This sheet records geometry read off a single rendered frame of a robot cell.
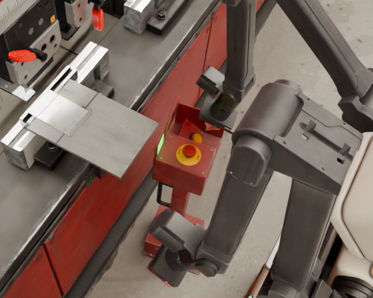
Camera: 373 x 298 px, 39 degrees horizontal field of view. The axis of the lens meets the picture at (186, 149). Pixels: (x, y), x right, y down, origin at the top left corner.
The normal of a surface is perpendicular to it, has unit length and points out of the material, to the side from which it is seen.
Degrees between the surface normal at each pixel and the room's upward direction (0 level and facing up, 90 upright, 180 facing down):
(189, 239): 27
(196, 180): 90
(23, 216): 0
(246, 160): 90
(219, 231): 90
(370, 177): 42
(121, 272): 0
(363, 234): 90
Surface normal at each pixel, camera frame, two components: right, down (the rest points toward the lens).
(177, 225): 0.42, -0.32
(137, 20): -0.47, 0.73
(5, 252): 0.09, -0.53
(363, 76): 0.52, -0.01
